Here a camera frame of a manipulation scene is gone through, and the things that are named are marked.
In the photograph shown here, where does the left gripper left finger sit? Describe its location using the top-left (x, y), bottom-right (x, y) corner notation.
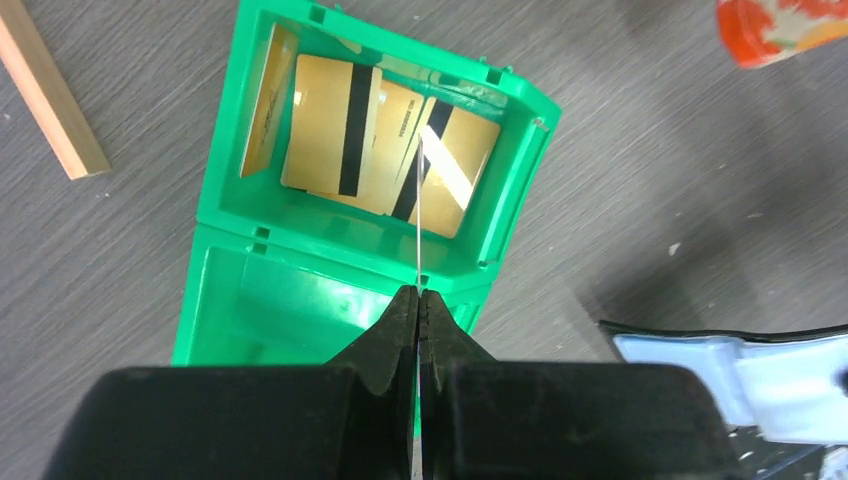
top-left (44, 286), bottom-right (419, 479)

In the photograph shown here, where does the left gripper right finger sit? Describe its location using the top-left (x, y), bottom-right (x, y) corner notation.
top-left (418, 290), bottom-right (744, 479)

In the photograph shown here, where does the gold striped card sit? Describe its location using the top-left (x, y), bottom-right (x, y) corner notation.
top-left (281, 54), bottom-right (383, 197)
top-left (415, 134), bottom-right (430, 479)

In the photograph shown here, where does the green plastic two-compartment bin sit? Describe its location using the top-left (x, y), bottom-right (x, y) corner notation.
top-left (172, 1), bottom-right (561, 366)

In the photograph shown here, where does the black leather card holder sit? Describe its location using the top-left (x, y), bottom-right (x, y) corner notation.
top-left (598, 320), bottom-right (847, 445)

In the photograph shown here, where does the gold card with stripe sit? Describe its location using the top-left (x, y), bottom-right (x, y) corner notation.
top-left (388, 98), bottom-right (501, 238)

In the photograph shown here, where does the wooden drying rack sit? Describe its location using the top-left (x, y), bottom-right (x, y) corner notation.
top-left (1, 1), bottom-right (111, 180)

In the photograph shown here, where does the floral orange cloth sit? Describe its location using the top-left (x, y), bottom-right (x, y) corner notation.
top-left (715, 0), bottom-right (847, 69)

